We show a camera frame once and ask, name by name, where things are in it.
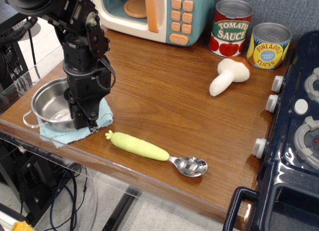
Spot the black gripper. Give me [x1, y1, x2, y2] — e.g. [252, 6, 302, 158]
[63, 62, 112, 132]

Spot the small stainless steel pot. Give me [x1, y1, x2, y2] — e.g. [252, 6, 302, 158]
[22, 78, 75, 132]

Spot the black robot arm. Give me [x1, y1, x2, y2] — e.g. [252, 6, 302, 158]
[0, 0, 115, 132]

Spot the light blue folded cloth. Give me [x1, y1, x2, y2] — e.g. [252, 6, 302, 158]
[39, 98, 113, 148]

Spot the black desk at left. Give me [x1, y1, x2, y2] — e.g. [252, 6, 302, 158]
[0, 13, 27, 35]

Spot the toy microwave oven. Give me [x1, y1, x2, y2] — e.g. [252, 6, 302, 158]
[92, 0, 215, 46]

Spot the plush mushroom toy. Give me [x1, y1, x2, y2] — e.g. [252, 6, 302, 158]
[209, 56, 252, 97]

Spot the tomato sauce can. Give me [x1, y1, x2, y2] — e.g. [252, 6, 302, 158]
[209, 0, 254, 57]

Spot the pineapple slices can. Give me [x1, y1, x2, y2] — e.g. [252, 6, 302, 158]
[247, 22, 292, 70]

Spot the dark blue toy stove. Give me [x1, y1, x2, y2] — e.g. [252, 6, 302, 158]
[223, 31, 319, 231]

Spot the blue cable under table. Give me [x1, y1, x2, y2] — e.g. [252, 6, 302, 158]
[49, 166, 88, 231]

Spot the black cable under table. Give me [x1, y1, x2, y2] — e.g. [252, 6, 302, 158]
[44, 163, 88, 231]

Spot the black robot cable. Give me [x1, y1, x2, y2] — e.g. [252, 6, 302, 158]
[0, 17, 38, 45]

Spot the spoon with green handle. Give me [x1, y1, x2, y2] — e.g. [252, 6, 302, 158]
[105, 130, 208, 178]

